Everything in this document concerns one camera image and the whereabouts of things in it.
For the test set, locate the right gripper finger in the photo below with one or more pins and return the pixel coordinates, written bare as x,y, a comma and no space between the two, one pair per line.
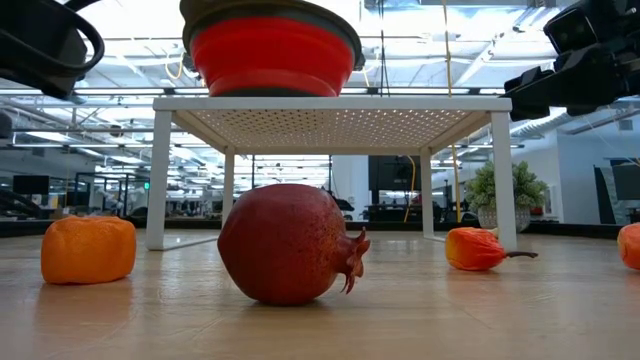
540,87
540,109

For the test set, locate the red collapsible colander bowl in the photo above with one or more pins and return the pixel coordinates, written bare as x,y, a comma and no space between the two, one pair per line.
270,55

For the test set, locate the dark red pomegranate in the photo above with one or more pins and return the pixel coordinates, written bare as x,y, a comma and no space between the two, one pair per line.
285,245

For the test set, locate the orange tangerine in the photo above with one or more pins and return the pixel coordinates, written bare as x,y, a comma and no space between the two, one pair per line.
87,250

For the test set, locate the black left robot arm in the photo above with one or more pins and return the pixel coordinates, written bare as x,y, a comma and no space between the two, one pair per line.
30,50

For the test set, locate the small orange stemmed fruit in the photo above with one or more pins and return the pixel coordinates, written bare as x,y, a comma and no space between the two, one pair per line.
631,247
472,248

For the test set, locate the green potted plant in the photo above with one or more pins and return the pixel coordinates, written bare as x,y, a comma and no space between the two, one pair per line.
530,190

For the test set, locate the white perforated shelf riser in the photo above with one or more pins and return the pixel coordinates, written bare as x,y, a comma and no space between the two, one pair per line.
325,103

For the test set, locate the black computer monitor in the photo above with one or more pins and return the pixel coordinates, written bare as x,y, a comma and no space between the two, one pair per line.
31,184

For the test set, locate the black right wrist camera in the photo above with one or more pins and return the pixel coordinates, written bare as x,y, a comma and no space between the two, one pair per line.
570,30

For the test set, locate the dark wall screen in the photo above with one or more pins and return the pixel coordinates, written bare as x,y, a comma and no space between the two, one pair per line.
625,182

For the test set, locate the black wall display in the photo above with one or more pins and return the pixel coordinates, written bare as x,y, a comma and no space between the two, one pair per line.
395,172

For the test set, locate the black aluminium table frame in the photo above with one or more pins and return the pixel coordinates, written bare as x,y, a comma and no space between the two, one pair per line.
390,226

